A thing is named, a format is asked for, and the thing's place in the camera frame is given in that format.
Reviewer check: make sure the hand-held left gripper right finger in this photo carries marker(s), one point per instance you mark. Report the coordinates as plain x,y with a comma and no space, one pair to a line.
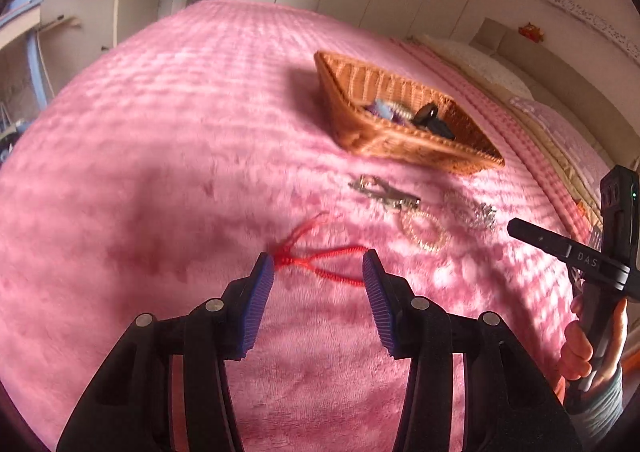
377,302

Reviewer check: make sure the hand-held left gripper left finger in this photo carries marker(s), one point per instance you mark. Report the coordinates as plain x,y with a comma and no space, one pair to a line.
257,307

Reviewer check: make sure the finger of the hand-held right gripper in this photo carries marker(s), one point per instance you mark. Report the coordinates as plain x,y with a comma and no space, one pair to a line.
537,237

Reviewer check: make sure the brown wicker basket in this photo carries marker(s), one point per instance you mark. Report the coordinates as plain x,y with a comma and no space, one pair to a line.
400,147

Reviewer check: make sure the person's right forearm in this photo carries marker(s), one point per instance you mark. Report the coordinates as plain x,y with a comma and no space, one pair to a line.
600,414

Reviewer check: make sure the person's right hand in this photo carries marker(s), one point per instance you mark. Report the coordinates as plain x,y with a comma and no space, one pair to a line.
575,352

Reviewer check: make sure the beige quilt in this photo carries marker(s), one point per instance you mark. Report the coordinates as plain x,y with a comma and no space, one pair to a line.
575,182

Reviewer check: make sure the pink patterned pillow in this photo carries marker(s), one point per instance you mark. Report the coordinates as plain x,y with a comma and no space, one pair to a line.
565,132

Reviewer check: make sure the beige padded headboard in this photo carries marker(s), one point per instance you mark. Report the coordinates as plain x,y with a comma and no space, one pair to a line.
575,82

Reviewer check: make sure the black claw hair clip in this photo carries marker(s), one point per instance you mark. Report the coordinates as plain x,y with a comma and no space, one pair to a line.
430,114

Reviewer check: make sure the white dotted pillow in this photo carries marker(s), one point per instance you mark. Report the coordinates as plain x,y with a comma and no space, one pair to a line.
480,67

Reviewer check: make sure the blue purple hair accessory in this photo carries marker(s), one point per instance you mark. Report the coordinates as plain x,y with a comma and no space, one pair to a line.
382,109

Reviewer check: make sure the red plush toy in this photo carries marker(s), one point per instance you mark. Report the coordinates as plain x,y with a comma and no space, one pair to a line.
532,32

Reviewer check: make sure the small wooden shelf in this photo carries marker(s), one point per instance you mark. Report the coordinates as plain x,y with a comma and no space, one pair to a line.
60,23

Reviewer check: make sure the blue desk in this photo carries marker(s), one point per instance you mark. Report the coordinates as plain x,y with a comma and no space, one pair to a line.
20,17

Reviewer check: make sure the white patterned wall shelf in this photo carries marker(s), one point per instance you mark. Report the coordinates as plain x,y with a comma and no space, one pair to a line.
590,17

